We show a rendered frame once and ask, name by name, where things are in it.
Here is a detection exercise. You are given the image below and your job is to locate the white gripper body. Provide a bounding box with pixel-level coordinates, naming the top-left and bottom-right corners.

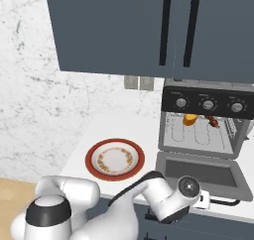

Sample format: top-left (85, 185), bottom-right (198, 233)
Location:
top-left (196, 189), bottom-right (211, 211)

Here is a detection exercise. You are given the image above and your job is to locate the toaster oven door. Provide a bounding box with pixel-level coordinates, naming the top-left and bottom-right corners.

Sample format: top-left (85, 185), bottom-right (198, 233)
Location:
top-left (154, 151), bottom-right (254, 202)

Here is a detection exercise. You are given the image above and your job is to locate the kebab skewer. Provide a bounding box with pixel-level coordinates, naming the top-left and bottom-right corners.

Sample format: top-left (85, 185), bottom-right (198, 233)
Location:
top-left (203, 115), bottom-right (221, 129)

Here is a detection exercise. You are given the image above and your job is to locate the baguette bread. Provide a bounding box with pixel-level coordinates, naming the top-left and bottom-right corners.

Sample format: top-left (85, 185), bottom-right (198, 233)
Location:
top-left (182, 113), bottom-right (198, 127)

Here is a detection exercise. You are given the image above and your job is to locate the grey toaster oven knob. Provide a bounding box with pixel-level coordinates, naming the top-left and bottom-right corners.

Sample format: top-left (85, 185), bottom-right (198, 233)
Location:
top-left (230, 101), bottom-right (244, 114)
top-left (175, 96), bottom-right (189, 109)
top-left (201, 99), bottom-right (215, 111)

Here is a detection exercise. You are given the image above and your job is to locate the grey toaster oven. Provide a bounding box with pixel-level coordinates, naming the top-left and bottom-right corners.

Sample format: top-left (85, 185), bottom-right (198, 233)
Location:
top-left (157, 77), bottom-right (254, 161)

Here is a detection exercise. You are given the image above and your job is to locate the dark grey cupboard door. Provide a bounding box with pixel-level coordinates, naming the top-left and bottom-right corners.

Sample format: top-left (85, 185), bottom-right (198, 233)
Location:
top-left (173, 0), bottom-right (254, 85)
top-left (44, 0), bottom-right (183, 79)

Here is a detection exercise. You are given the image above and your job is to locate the dark grey base cupboard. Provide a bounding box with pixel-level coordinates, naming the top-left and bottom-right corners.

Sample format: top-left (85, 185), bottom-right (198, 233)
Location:
top-left (86, 196), bottom-right (254, 240)

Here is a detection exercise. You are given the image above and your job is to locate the red rimmed floral plate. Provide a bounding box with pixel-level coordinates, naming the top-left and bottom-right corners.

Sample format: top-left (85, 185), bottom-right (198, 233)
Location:
top-left (84, 137), bottom-right (146, 182)

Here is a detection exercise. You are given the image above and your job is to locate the black toaster oven door handle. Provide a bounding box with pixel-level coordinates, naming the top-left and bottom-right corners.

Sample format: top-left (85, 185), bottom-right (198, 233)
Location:
top-left (209, 198), bottom-right (242, 208)

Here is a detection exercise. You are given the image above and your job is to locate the wire oven rack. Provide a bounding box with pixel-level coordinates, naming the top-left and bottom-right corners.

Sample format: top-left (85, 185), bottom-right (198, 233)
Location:
top-left (164, 112), bottom-right (233, 150)

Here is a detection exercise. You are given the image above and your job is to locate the grey wall socket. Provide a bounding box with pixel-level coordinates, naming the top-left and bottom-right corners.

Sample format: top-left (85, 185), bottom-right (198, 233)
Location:
top-left (124, 75), bottom-right (140, 90)
top-left (139, 75), bottom-right (155, 92)

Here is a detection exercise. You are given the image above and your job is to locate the black cupboard door handle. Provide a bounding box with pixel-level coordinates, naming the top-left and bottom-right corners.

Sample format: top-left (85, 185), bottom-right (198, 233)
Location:
top-left (183, 0), bottom-right (201, 68)
top-left (159, 0), bottom-right (173, 66)

